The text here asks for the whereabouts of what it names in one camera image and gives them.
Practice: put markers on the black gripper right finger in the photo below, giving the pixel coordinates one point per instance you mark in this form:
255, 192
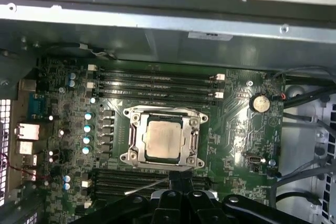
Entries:
199, 208

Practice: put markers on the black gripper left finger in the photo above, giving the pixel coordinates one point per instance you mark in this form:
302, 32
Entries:
168, 213

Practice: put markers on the thin metal locking lever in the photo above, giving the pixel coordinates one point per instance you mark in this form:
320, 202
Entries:
147, 186
160, 108

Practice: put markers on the silver CPU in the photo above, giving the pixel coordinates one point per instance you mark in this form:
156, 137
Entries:
162, 140

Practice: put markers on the black RAM slot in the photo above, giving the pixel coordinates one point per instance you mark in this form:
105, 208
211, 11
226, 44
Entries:
110, 181
110, 189
157, 86
110, 173
157, 79
110, 197
157, 71
157, 94

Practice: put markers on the CPU socket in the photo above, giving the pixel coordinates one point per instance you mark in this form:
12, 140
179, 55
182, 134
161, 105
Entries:
126, 159

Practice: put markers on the internal USB connector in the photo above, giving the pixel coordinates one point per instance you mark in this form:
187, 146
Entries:
254, 159

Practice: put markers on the green motherboard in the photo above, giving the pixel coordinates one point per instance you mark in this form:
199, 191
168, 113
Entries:
236, 129

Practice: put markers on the cyan-topped capacitor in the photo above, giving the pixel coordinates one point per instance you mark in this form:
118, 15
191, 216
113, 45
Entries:
67, 179
87, 128
89, 116
92, 100
85, 150
71, 83
72, 75
86, 140
67, 186

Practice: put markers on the round coin cell battery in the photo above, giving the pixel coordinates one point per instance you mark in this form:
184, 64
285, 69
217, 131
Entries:
260, 103

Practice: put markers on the silver USB port block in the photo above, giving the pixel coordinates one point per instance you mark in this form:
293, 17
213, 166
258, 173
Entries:
25, 147

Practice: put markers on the silver ethernet port block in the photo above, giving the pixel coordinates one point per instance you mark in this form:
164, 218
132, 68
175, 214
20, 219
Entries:
27, 130

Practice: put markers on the blue serial port connector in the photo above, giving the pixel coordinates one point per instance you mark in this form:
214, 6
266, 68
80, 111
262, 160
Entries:
42, 106

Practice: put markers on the silver barcode sticker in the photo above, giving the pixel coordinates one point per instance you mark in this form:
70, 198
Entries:
210, 36

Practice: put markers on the black open PC case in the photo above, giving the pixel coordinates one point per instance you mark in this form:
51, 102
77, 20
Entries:
168, 3

